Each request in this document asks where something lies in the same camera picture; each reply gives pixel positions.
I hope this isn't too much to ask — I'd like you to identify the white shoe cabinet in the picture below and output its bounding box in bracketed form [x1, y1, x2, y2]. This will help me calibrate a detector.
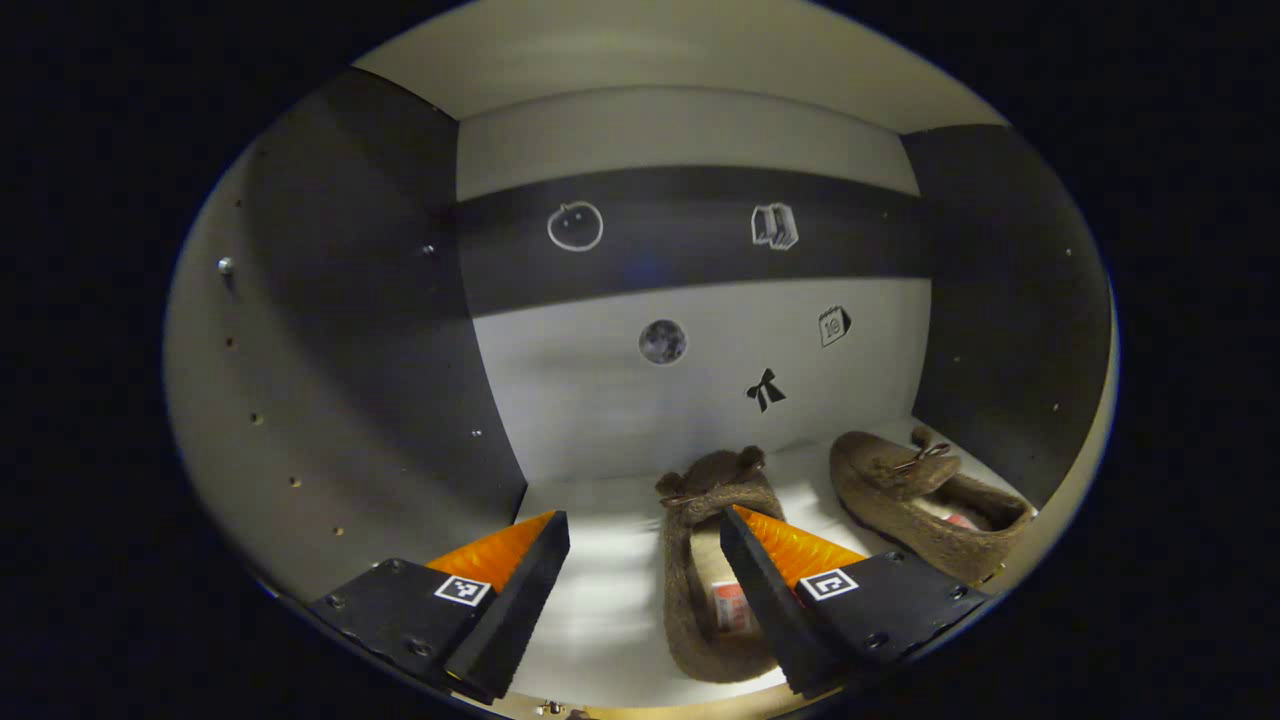
[165, 0, 1121, 716]

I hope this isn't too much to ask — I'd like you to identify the brown fuzzy shoe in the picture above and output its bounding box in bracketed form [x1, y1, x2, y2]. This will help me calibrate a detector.
[830, 428, 1036, 588]
[655, 445, 791, 684]

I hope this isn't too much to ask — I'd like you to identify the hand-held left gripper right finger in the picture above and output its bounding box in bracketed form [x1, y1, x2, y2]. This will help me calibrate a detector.
[720, 505, 991, 699]

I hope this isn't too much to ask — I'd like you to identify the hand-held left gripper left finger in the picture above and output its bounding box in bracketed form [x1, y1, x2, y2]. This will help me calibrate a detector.
[308, 510, 571, 704]

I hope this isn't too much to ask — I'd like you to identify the white cabinet shelf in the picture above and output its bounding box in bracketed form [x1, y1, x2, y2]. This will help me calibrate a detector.
[352, 0, 1009, 136]
[500, 415, 1041, 711]

